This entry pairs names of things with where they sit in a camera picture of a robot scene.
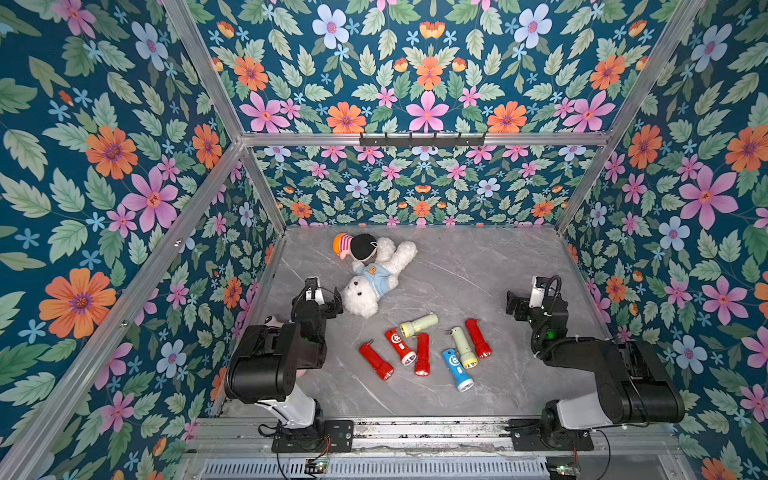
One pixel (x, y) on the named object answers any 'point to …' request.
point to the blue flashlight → (462, 380)
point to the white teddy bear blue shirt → (362, 293)
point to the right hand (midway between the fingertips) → (532, 291)
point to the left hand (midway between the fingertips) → (321, 287)
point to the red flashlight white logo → (407, 357)
